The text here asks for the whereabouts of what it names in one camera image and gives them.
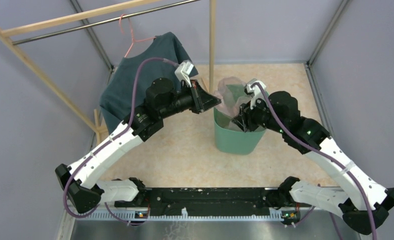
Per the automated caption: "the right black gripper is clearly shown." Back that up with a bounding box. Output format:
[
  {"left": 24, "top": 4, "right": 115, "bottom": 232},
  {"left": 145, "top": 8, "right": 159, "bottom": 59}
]
[{"left": 231, "top": 94, "right": 286, "bottom": 135}]

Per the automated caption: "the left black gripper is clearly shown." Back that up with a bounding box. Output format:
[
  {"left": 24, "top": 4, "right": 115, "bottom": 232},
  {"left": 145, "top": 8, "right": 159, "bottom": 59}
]
[{"left": 159, "top": 79, "right": 221, "bottom": 119}]

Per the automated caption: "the green plastic trash bin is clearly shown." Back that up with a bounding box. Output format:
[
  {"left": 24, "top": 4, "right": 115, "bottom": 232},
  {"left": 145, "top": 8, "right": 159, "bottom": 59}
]
[{"left": 213, "top": 110, "right": 265, "bottom": 155}]

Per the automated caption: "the pink plastic trash bag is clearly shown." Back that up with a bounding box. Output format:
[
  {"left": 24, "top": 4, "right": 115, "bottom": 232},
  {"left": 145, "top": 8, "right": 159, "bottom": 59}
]
[{"left": 214, "top": 76, "right": 250, "bottom": 132}]

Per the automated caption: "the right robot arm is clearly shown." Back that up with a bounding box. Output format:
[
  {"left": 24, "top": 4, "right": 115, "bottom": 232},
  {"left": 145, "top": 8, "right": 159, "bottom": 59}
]
[{"left": 232, "top": 91, "right": 394, "bottom": 239}]

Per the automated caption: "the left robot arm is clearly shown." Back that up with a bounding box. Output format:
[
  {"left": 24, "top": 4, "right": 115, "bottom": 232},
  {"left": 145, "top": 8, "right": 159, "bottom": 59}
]
[{"left": 55, "top": 78, "right": 222, "bottom": 218}]

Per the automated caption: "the dark teal t-shirt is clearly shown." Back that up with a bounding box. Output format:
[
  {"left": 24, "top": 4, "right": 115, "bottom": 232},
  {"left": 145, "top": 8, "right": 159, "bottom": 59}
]
[{"left": 99, "top": 32, "right": 191, "bottom": 134}]

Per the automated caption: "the pink clothes hanger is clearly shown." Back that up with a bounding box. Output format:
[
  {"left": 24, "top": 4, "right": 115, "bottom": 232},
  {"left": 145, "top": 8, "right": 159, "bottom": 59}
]
[{"left": 118, "top": 14, "right": 156, "bottom": 58}]

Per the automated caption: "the metal hanging rod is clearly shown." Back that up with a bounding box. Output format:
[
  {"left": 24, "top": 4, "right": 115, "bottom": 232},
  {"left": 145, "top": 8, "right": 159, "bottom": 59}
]
[{"left": 13, "top": 0, "right": 199, "bottom": 46}]

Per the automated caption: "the wooden clothes rack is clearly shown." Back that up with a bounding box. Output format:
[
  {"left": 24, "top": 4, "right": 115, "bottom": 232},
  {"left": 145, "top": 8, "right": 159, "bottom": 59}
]
[{"left": 0, "top": 0, "right": 223, "bottom": 145}]

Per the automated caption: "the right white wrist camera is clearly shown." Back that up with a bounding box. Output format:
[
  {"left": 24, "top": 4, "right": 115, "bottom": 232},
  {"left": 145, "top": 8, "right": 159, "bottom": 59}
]
[{"left": 244, "top": 78, "right": 267, "bottom": 110}]

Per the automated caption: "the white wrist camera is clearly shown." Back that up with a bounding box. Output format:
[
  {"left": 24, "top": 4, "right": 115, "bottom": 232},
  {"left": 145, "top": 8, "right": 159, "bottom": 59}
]
[
  {"left": 174, "top": 60, "right": 194, "bottom": 88},
  {"left": 244, "top": 78, "right": 267, "bottom": 110}
]

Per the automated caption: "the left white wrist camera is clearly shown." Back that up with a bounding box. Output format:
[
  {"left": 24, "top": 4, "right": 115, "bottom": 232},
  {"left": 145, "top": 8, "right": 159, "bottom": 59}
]
[{"left": 174, "top": 60, "right": 194, "bottom": 88}]

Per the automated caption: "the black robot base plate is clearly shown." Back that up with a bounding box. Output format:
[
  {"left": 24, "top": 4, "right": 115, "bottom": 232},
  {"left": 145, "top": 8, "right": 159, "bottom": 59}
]
[{"left": 114, "top": 187, "right": 298, "bottom": 217}]

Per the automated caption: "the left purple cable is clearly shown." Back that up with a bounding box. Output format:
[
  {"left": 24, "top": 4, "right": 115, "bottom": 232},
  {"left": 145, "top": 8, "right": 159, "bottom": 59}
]
[{"left": 62, "top": 57, "right": 181, "bottom": 227}]

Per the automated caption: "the white toothed cable rail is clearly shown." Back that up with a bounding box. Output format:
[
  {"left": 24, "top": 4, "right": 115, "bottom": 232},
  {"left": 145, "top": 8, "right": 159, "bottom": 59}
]
[{"left": 76, "top": 206, "right": 284, "bottom": 223}]

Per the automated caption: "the aluminium frame post left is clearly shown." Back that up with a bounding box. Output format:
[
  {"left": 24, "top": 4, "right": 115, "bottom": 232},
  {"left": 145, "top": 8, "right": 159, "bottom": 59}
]
[{"left": 68, "top": 0, "right": 114, "bottom": 72}]

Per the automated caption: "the aluminium frame post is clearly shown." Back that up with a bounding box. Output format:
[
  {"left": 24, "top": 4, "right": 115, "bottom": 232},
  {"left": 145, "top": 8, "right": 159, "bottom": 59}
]
[
  {"left": 68, "top": 0, "right": 114, "bottom": 72},
  {"left": 306, "top": 0, "right": 352, "bottom": 68}
]

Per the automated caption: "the aluminium frame post right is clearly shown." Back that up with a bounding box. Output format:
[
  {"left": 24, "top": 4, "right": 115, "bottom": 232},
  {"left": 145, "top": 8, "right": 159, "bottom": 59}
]
[{"left": 306, "top": 0, "right": 352, "bottom": 68}]

